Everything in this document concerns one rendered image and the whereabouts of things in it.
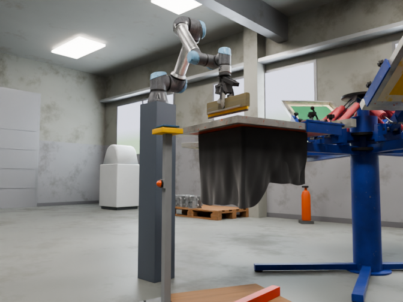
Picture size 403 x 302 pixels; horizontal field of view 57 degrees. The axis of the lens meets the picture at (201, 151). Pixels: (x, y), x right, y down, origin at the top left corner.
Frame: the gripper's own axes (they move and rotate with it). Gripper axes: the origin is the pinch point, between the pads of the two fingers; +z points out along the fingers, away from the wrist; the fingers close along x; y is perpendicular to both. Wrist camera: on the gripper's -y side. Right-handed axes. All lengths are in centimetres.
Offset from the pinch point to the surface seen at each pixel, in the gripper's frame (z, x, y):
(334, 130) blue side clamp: 13, -57, -31
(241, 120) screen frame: 12.6, 12.8, -29.4
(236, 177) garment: 40.6, 5.0, -15.5
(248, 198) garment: 51, 1, -21
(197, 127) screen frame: 12.6, 15.1, 7.7
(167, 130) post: 15.7, 35.5, 5.3
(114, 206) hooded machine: 104, -145, 598
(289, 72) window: -142, -344, 281
